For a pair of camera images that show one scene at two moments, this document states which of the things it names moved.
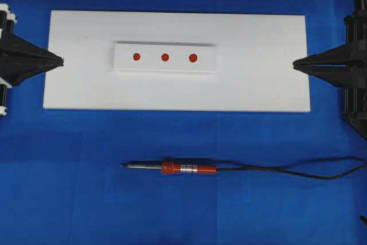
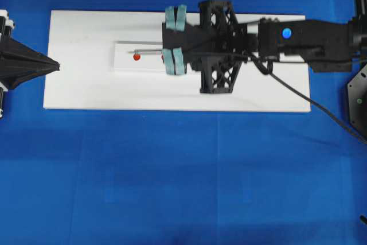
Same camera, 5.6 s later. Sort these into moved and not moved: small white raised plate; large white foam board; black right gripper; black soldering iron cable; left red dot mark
Moved: black right gripper; black soldering iron cable
Not moved: small white raised plate; left red dot mark; large white foam board
